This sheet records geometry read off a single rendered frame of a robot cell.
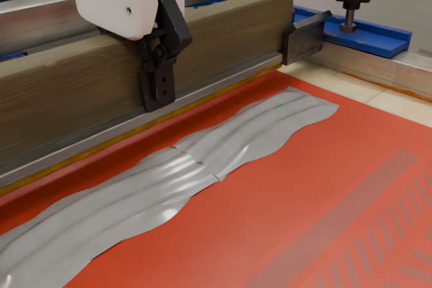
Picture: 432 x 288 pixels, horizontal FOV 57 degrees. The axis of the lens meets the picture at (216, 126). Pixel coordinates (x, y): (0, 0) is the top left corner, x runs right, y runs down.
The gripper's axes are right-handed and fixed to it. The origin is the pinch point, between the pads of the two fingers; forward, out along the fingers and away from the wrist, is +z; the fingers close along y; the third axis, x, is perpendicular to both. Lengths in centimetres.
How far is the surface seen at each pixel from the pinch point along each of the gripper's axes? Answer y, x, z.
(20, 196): 0.5, -12.8, 5.9
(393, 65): 12.2, 25.3, 3.0
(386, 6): -68, 200, 48
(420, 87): 15.6, 25.3, 4.5
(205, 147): 6.5, 1.9, 5.4
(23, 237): 6.0, -14.4, 5.1
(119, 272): 12.5, -10.9, 5.9
